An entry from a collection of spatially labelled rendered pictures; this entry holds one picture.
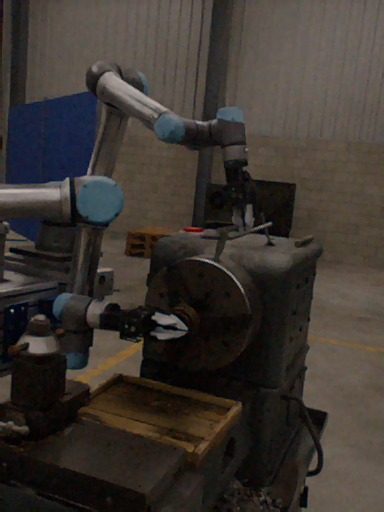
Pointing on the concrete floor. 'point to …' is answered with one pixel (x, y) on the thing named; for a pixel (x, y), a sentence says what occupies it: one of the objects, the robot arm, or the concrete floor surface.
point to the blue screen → (49, 145)
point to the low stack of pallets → (144, 240)
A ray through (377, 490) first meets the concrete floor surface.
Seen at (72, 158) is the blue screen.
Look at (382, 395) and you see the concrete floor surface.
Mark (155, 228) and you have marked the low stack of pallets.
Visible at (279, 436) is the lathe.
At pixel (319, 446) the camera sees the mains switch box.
